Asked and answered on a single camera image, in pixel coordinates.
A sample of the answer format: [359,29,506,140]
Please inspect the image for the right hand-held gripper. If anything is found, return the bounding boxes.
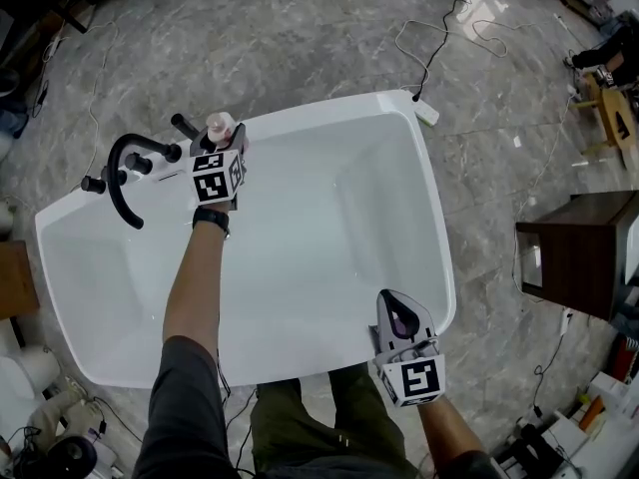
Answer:
[367,288,447,409]

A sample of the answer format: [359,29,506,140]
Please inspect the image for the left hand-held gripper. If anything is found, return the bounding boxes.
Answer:
[189,122,250,213]

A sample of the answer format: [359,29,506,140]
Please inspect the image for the pink bottle white cap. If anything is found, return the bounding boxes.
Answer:
[205,112,237,148]

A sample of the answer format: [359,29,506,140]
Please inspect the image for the white bathtub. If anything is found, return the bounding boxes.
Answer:
[33,89,458,390]

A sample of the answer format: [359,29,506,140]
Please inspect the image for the person's right forearm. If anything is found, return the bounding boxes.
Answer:
[415,396,489,469]

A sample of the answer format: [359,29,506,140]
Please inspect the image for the person's left forearm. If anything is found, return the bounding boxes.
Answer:
[161,217,232,354]

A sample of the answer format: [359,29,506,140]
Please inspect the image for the black shower wand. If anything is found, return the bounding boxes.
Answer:
[170,113,199,141]

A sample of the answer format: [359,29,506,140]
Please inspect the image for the black wristwatch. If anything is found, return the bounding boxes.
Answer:
[192,208,233,240]

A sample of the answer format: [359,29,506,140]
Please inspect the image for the black curved faucet spout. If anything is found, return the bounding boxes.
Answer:
[108,133,184,231]

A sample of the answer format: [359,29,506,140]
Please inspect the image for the person's olive trousers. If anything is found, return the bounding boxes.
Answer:
[249,364,421,479]

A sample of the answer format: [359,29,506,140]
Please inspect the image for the dark wooden vanity cabinet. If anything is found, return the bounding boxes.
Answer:
[514,190,639,324]

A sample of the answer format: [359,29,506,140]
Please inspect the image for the white boxy appliance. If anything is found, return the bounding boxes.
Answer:
[488,366,639,479]

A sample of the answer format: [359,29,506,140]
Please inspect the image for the person's grey shirt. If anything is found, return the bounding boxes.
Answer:
[131,334,500,479]

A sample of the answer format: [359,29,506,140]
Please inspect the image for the white sink basin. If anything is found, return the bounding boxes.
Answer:
[623,216,639,286]

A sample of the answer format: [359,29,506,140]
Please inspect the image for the cardboard box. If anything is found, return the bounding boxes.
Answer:
[0,239,41,321]

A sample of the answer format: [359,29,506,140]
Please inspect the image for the light wooden stool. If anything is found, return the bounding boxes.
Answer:
[573,72,639,170]

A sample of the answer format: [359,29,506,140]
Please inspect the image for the black round headset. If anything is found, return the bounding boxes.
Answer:
[46,434,99,479]

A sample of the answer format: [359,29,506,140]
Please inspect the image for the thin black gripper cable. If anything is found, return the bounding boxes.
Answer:
[216,346,235,399]

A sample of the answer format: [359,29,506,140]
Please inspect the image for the black power cable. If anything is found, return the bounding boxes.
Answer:
[411,0,476,103]

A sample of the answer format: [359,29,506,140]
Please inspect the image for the white floor cable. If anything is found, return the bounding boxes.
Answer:
[393,15,545,94]

